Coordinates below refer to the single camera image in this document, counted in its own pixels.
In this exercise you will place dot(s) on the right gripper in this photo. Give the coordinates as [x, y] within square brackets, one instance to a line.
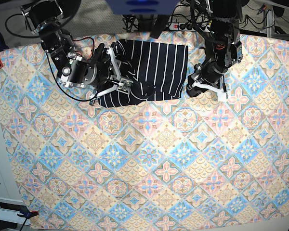
[109, 75]

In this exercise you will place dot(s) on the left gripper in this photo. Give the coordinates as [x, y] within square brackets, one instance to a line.
[209, 76]

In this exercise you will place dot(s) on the navy white striped T-shirt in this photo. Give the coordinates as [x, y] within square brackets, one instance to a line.
[158, 72]

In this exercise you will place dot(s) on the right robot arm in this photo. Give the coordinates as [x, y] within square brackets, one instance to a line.
[45, 18]

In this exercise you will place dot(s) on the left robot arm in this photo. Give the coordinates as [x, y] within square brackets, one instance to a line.
[217, 21]

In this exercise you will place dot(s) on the patterned tablecloth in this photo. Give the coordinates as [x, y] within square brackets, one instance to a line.
[176, 164]

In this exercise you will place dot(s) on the black round stool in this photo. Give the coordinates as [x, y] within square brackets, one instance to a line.
[69, 7]

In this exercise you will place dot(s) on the blue clamp orange tip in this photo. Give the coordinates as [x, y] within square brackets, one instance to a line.
[27, 214]

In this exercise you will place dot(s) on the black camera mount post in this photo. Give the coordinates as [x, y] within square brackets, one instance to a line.
[159, 26]

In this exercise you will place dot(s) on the white power strip red switch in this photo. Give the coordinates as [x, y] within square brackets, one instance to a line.
[188, 27]

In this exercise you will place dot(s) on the white wall vent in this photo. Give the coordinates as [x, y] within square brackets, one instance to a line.
[9, 210]

